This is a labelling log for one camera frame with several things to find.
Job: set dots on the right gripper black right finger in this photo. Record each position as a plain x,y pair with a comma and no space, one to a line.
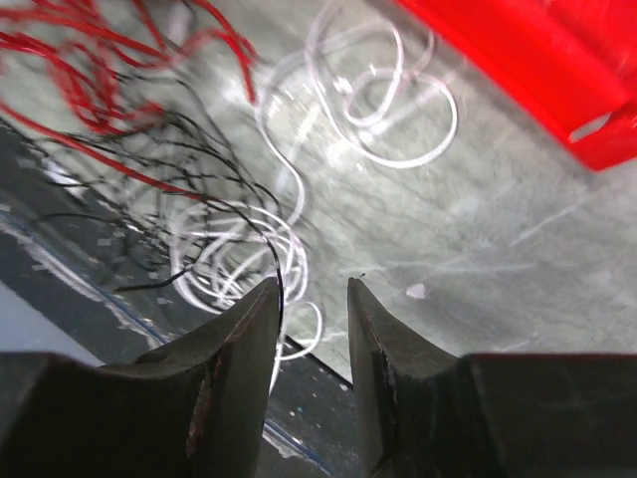
411,398

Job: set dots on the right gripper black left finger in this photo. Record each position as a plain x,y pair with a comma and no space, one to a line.
196,407

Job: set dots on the red three-compartment plastic tray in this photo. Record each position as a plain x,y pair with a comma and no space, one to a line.
570,64

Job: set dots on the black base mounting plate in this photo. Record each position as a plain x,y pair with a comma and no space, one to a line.
60,264

